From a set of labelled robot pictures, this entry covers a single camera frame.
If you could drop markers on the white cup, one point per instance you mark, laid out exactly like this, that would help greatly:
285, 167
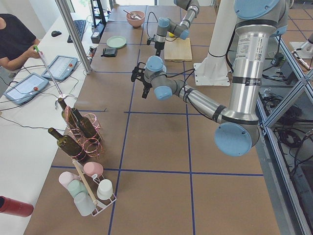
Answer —
105, 189

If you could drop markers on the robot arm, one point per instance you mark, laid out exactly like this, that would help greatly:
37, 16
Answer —
236, 54
180, 30

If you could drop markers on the green wine bottle front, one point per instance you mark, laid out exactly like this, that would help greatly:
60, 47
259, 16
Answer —
69, 146

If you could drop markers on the teach pendant near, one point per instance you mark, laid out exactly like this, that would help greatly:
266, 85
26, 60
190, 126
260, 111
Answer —
26, 89

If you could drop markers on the person in black shirt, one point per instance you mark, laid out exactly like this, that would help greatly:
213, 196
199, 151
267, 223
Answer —
17, 43

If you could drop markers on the pale pink cup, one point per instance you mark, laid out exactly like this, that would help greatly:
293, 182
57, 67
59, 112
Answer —
66, 177

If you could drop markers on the teach pendant far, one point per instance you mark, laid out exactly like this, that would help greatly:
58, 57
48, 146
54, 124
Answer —
62, 66

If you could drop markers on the copper wire bottle rack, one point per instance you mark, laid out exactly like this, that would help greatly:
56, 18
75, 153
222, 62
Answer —
93, 149

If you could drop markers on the black computer mouse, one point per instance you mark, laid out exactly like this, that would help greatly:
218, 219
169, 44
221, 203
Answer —
55, 33

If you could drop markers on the wooden cutting board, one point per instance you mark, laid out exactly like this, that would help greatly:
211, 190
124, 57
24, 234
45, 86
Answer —
178, 50

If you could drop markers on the green wine bottle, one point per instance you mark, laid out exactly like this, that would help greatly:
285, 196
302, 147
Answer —
67, 115
86, 127
69, 146

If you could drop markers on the pink bowl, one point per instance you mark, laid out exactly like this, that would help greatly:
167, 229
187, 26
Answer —
137, 23

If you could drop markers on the wooden stick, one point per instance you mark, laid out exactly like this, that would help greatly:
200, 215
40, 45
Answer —
78, 167

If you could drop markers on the green plate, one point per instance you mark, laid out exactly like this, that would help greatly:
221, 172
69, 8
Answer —
116, 42

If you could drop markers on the mint green cup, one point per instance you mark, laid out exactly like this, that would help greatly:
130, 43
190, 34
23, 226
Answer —
75, 187

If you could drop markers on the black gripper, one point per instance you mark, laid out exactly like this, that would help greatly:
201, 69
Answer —
159, 45
147, 85

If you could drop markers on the teach pendant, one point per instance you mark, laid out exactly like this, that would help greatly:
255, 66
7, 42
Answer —
26, 89
62, 66

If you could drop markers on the black keyboard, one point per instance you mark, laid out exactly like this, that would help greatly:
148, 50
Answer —
80, 27

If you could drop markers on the dark grey folded cloth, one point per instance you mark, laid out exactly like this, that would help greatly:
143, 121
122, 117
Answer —
109, 52

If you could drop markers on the aluminium frame post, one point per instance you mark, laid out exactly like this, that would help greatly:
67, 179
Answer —
66, 15

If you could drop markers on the light grey cup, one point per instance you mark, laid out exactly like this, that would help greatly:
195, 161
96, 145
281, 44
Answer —
84, 204

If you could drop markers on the white wire cup rack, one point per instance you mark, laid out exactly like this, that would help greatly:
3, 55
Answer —
102, 204

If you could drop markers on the green wine bottle middle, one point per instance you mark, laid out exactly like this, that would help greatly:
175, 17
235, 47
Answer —
86, 127

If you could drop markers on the metal scoop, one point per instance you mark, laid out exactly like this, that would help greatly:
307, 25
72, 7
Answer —
133, 15

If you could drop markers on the red bottle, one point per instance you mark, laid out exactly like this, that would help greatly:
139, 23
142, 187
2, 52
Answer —
15, 207

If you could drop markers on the pink cup upper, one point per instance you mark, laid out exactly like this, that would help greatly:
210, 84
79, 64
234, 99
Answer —
91, 168

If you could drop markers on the green wine bottle back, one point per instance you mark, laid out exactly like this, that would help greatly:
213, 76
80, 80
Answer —
67, 115

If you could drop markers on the metal grabber stick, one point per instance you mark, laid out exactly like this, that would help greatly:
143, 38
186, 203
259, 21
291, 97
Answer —
61, 95

